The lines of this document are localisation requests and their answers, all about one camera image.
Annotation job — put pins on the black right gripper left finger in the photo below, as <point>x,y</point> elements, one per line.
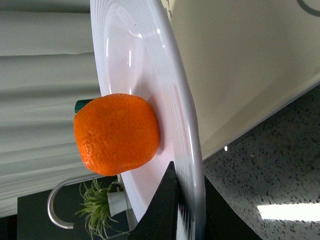
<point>160,219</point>

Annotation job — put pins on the small potted green plant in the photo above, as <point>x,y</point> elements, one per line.
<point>95,210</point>

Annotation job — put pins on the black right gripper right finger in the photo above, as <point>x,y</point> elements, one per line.
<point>222,223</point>

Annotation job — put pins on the white round plate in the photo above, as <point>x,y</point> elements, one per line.
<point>136,53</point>

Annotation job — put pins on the orange fruit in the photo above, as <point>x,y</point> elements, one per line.
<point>116,133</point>

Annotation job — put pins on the beige bear tray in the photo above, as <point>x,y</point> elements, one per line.
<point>244,60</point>

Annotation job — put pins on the curved metal faucet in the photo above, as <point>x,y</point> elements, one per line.
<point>64,200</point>

